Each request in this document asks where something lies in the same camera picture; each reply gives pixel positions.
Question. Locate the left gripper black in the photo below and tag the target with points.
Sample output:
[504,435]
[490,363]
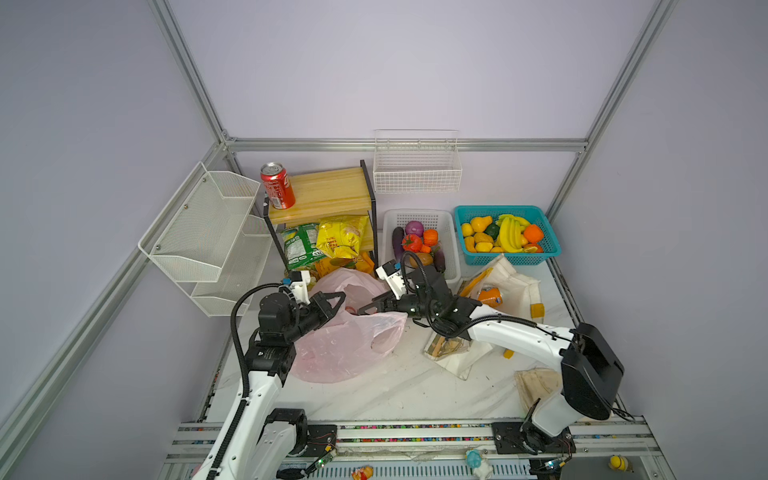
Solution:
[321,308]

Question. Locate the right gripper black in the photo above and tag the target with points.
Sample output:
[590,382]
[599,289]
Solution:
[389,301]

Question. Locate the brown potato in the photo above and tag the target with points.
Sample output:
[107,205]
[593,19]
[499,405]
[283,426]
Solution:
[425,258]

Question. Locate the red tomato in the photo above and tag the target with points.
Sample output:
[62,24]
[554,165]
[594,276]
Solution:
[412,243]

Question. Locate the orange soda can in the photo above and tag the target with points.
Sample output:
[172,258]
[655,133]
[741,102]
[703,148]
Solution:
[490,296]

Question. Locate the pink plastic grocery bag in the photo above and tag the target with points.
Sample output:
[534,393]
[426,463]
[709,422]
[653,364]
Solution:
[351,343]

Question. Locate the white canvas tote bag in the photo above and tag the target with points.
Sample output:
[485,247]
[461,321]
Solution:
[500,286]

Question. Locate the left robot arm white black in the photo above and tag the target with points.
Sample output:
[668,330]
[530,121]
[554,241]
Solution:
[257,436]

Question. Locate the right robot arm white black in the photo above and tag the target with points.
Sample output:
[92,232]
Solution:
[590,371]

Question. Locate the small orange vegetable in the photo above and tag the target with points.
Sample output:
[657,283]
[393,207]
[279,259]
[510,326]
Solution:
[430,237]

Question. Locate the dark eggplant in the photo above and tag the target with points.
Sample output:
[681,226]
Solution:
[397,238]

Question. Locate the purple onion top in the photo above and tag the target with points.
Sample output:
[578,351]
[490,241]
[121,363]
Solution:
[414,228]

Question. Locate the orange snack bag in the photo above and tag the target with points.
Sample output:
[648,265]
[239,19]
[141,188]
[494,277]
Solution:
[328,265]

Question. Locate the white plastic vegetable basket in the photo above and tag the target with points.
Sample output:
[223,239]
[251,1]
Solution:
[439,220]

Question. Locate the green snack bag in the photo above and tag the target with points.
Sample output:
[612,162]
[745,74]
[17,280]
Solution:
[300,246]

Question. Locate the yellow pear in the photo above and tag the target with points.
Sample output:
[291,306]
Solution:
[480,224]

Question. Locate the yellow chips bag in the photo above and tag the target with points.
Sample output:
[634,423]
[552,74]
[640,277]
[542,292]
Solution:
[342,237]

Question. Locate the banana bunch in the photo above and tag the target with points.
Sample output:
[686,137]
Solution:
[510,237]

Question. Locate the teal plastic fruit basket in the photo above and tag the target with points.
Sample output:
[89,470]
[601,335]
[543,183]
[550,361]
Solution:
[481,248]

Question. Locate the orange fruit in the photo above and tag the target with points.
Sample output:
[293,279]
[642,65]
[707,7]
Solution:
[533,233]

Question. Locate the red cola can left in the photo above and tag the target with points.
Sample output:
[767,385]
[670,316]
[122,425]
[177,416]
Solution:
[278,186]

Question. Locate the wooden two-tier shelf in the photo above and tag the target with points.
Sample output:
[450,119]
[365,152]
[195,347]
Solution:
[323,194]

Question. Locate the beige folded cloth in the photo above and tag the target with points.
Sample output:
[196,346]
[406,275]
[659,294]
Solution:
[537,384]

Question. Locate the orange bear toy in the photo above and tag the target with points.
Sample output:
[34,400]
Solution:
[363,473]

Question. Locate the blue white toy figure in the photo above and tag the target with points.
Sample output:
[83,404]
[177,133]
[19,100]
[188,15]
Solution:
[478,465]

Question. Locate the yellow minion toy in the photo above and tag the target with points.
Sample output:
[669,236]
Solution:
[620,463]

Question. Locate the white mesh wall rack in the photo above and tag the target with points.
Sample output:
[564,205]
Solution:
[208,240]

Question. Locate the white wire wall basket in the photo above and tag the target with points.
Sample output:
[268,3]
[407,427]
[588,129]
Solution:
[416,161]

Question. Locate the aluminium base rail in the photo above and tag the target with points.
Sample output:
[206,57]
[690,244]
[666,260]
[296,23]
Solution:
[436,449]

